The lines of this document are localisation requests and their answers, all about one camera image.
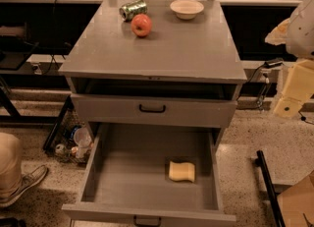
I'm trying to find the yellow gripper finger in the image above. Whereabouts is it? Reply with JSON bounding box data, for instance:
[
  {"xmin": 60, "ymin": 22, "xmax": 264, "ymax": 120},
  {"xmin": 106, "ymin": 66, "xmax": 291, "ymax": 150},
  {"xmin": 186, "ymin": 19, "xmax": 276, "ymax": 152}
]
[{"xmin": 274, "ymin": 59, "xmax": 314, "ymax": 118}]

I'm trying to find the white bowl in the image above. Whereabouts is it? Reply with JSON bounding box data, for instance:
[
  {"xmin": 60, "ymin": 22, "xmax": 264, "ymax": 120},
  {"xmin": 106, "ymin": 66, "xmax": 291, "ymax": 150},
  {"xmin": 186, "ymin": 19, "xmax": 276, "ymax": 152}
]
[{"xmin": 170, "ymin": 0, "xmax": 204, "ymax": 20}]

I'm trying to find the green soda can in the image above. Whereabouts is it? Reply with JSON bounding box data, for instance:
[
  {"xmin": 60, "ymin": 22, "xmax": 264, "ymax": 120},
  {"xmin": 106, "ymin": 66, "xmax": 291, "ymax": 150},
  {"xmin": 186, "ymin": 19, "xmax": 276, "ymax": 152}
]
[{"xmin": 119, "ymin": 0, "xmax": 147, "ymax": 22}]

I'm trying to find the wire basket with items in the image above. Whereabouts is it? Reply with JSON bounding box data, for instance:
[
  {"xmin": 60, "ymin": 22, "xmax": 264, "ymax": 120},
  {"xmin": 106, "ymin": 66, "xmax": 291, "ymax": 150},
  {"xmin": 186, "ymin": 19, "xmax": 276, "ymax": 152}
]
[{"xmin": 44, "ymin": 110, "xmax": 91, "ymax": 166}]

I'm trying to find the yellow sponge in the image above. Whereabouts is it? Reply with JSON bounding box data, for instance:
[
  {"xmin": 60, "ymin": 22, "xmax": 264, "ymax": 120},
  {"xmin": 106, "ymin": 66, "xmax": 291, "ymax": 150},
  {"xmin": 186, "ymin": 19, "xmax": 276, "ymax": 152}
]
[{"xmin": 169, "ymin": 161, "xmax": 195, "ymax": 182}]

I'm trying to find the cardboard box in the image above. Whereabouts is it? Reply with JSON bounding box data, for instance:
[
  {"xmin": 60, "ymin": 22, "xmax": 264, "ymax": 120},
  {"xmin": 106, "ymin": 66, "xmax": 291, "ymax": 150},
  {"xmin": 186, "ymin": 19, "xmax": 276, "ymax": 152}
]
[{"xmin": 278, "ymin": 171, "xmax": 314, "ymax": 227}]

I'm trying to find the black power adapter with cable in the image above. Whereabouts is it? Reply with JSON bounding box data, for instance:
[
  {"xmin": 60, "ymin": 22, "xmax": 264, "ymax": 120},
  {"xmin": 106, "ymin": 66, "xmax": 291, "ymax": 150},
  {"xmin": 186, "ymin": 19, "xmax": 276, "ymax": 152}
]
[{"xmin": 237, "ymin": 58, "xmax": 284, "ymax": 111}]

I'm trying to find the open grey middle drawer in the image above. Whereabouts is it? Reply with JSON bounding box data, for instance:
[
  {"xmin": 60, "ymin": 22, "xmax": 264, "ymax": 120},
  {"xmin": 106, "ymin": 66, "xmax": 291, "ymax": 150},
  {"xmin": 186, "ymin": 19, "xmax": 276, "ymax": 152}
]
[{"xmin": 63, "ymin": 124, "xmax": 236, "ymax": 227}]

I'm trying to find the red apple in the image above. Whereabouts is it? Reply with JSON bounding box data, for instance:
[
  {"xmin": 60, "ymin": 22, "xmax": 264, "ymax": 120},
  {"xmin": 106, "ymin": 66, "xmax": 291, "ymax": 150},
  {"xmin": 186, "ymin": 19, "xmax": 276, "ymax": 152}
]
[{"xmin": 131, "ymin": 14, "xmax": 152, "ymax": 37}]

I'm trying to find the closed grey upper drawer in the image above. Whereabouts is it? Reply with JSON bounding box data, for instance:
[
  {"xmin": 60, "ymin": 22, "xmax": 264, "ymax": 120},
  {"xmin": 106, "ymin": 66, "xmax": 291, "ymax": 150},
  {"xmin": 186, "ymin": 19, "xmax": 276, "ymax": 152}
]
[{"xmin": 71, "ymin": 94, "xmax": 236, "ymax": 128}]

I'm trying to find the black metal frame bar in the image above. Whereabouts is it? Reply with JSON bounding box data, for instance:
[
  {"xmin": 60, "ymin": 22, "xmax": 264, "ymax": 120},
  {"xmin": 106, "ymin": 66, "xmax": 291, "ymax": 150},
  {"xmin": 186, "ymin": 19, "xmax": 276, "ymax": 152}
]
[{"xmin": 255, "ymin": 150, "xmax": 286, "ymax": 227}]

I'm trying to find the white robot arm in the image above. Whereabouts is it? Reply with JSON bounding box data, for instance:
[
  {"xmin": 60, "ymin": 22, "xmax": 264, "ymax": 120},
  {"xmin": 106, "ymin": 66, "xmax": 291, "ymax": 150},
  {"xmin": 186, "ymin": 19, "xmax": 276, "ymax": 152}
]
[{"xmin": 265, "ymin": 0, "xmax": 314, "ymax": 118}]

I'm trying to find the person's beige trouser leg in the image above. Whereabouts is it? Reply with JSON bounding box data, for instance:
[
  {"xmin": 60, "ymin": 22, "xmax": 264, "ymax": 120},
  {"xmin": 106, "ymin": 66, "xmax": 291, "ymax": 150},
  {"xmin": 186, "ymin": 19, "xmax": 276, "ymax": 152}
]
[{"xmin": 0, "ymin": 133, "xmax": 23, "ymax": 200}]

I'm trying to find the grey drawer cabinet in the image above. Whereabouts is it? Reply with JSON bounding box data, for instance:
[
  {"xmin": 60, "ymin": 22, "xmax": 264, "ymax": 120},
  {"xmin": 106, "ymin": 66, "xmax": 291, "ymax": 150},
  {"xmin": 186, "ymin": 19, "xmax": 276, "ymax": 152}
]
[{"xmin": 58, "ymin": 0, "xmax": 248, "ymax": 141}]

